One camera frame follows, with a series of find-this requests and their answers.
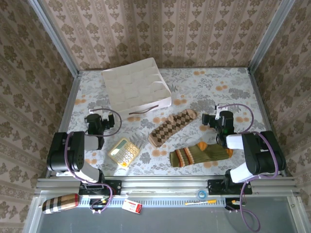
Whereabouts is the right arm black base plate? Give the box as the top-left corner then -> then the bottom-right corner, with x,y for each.
207,179 -> 253,196

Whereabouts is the floral tablecloth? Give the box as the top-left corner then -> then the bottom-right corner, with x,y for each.
56,67 -> 280,177

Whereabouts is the plaid rolled cloth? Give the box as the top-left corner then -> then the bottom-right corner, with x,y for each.
41,193 -> 81,215

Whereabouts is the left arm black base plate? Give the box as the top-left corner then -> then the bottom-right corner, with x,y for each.
79,180 -> 122,196

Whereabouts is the slotted grey cable duct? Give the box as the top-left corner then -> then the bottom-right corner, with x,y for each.
80,196 -> 228,207

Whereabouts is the aluminium corner post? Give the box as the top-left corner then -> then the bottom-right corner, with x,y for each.
247,0 -> 296,73
29,0 -> 82,77

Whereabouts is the yellow white pen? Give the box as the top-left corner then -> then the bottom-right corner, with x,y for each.
184,199 -> 217,206

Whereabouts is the grey metal shelf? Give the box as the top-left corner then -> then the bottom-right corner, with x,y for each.
23,195 -> 308,233

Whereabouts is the long aluminium frame rail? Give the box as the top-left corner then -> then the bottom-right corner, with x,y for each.
35,177 -> 301,195

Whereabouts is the small red white box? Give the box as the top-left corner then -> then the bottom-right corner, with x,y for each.
121,199 -> 143,215

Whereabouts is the yellow calculator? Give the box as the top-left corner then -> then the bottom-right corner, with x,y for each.
107,137 -> 141,168

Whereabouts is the aluminium table side rail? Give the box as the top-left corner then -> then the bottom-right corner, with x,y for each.
247,69 -> 292,177
45,72 -> 82,179

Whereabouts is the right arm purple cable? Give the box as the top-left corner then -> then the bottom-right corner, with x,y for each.
217,103 -> 280,231

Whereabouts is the brown argyle sock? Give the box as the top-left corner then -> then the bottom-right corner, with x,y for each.
148,108 -> 199,149

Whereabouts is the white divided organizer box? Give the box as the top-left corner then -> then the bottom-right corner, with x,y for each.
101,57 -> 173,120

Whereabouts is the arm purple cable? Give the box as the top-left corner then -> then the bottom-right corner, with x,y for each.
63,108 -> 122,216
217,103 -> 280,231

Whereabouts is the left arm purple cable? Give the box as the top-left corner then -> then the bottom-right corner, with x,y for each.
63,108 -> 122,216

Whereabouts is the green striped sock orange toe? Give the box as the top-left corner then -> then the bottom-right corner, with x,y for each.
169,141 -> 234,168

